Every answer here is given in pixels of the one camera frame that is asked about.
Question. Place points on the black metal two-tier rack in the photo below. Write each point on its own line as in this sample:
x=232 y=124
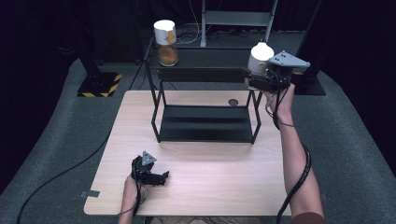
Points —
x=205 y=127

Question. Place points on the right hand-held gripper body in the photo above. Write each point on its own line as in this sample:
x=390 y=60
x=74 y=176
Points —
x=277 y=73

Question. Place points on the grey tape piece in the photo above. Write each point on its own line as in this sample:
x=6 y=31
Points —
x=90 y=193

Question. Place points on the black stand with striped base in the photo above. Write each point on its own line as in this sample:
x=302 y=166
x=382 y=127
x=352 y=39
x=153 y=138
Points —
x=99 y=84
x=306 y=88

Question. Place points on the glass spice jar white lid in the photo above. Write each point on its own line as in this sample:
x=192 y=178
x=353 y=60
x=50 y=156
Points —
x=165 y=35

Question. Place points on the white jar with domed lid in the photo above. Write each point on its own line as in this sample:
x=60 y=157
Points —
x=260 y=59

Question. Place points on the grey metal frame stand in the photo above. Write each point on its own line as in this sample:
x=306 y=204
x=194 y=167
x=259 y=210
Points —
x=236 y=18

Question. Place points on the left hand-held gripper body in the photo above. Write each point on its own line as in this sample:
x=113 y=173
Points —
x=144 y=169

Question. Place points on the grey round table grommet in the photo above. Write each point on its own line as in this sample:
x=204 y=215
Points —
x=233 y=102

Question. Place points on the dark red sleeve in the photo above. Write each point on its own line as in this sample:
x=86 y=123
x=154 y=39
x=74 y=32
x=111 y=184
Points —
x=308 y=219

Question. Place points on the person's right hand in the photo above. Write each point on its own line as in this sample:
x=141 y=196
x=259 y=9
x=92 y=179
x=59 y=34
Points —
x=281 y=105

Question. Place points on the person's left hand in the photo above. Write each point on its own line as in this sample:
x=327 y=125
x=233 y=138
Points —
x=132 y=189

